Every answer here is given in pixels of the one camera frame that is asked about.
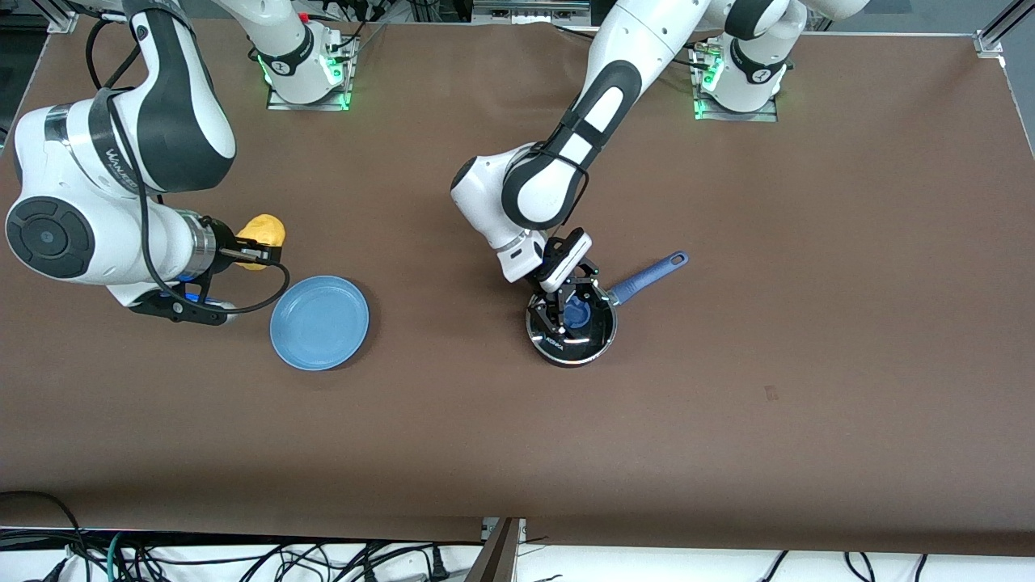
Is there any yellow potato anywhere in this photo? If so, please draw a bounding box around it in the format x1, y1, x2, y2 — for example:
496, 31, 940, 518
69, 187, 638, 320
237, 213, 286, 272

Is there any glass lid with blue knob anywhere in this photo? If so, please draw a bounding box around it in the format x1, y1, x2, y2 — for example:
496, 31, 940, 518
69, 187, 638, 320
527, 276, 617, 366

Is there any blue round plate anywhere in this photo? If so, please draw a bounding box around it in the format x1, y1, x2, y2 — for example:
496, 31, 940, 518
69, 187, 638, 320
269, 276, 370, 371

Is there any brown table mat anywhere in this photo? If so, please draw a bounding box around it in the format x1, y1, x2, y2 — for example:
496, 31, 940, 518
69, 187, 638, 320
0, 15, 1035, 559

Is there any aluminium profile beam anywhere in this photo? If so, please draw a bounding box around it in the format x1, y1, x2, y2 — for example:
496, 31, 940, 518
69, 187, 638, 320
465, 517, 526, 582

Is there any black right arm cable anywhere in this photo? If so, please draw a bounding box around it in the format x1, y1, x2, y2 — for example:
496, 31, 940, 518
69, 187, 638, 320
84, 16, 291, 316

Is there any black pot with blue handle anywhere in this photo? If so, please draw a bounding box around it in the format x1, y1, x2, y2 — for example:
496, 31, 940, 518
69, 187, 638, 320
526, 251, 690, 369

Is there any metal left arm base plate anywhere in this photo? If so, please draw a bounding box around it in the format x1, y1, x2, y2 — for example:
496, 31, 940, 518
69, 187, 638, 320
691, 40, 781, 122

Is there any black looped floor cable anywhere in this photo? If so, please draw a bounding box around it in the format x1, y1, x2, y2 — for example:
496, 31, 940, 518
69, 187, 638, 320
0, 490, 86, 582

